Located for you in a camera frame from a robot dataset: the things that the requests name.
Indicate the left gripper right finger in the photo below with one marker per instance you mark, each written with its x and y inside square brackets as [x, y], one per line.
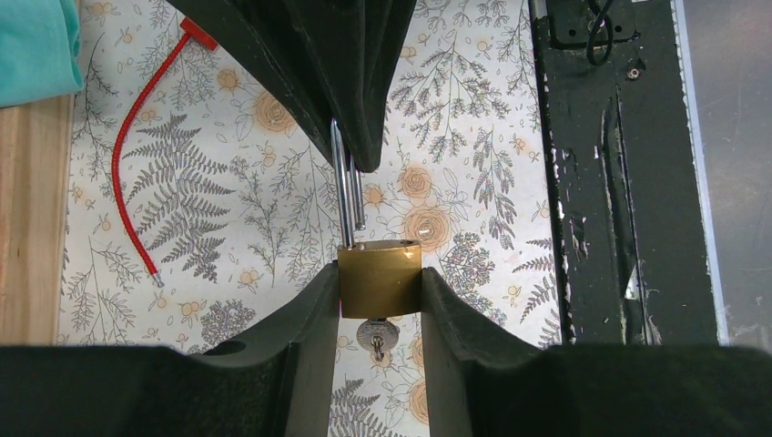
[483, 381]

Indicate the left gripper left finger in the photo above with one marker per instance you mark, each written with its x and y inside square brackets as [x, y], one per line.
[273, 379]

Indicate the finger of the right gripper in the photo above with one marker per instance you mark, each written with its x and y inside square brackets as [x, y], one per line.
[260, 37]
[344, 63]

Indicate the brass padlock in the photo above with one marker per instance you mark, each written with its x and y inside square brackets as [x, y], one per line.
[378, 278]

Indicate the floral table mat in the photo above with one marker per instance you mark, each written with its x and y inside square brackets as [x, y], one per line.
[238, 209]

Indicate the teal t-shirt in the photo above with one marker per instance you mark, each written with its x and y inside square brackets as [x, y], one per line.
[40, 44]

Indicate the wooden clothes rack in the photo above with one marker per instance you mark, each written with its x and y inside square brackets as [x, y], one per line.
[35, 154]

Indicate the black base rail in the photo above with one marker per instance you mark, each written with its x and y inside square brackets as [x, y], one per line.
[629, 243]

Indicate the aluminium slotted rail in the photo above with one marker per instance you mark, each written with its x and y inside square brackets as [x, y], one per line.
[687, 74]

